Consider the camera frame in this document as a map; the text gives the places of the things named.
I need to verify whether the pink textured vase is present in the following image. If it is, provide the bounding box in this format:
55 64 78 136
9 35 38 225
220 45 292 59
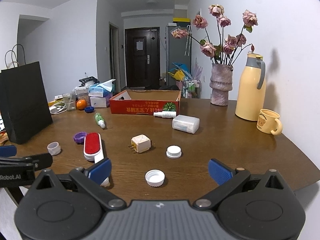
209 63 233 106

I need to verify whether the yellow blue toy pile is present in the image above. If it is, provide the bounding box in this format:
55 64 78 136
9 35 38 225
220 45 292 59
167 62 192 81

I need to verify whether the dark entrance door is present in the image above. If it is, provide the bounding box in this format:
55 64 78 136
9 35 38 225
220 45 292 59
125 27 161 90

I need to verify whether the wire storage cart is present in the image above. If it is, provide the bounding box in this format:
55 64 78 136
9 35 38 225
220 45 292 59
182 79 201 99

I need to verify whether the white charger with cable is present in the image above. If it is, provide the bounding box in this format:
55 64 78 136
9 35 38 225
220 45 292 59
49 101 67 114

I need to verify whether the white purple tissue box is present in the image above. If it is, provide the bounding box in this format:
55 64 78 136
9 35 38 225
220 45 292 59
89 94 113 108

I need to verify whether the white ridged bottle cap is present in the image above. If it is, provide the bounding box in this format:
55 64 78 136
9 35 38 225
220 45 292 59
166 145 182 159

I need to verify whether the clear glass cup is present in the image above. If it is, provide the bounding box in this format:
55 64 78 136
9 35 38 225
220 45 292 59
62 91 76 111

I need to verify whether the red cardboard box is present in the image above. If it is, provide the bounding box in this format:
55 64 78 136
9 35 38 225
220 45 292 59
109 89 181 115

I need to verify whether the cream power adapter plug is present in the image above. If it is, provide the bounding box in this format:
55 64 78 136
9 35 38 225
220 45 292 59
129 134 151 153

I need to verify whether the black paper bag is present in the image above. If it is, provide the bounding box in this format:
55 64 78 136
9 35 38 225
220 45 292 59
1 61 53 144

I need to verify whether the yellow bear mug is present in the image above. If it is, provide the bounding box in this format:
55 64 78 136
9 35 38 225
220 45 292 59
257 109 283 135

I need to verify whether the yellow thermos jug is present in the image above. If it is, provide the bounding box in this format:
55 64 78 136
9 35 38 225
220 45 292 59
235 53 266 121

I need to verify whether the white translucent plastic box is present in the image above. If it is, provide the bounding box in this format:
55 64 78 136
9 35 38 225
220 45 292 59
172 115 200 134

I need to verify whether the blue bottle cap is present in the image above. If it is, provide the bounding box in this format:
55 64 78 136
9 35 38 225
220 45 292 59
84 106 94 113

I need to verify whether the blue tissue pack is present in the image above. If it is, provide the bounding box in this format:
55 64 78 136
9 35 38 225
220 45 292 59
88 79 116 98

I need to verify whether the grey refrigerator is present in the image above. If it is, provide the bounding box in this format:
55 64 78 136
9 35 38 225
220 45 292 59
166 22 191 86

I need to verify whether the white spray bottle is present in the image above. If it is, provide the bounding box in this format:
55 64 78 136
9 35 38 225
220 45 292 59
153 111 176 119

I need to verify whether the dried pink roses bouquet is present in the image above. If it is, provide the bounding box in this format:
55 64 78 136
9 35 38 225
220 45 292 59
171 4 258 67

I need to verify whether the green small bottle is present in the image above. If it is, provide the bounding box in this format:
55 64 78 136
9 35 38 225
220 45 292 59
94 113 106 129

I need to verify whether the orange fruit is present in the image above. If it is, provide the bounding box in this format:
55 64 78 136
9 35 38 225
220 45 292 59
76 99 87 111

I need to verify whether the white small cup cap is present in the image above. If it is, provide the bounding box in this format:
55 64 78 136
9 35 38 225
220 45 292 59
47 141 61 156

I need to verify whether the purple bottle cap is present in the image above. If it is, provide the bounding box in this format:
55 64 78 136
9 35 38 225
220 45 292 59
73 132 87 144

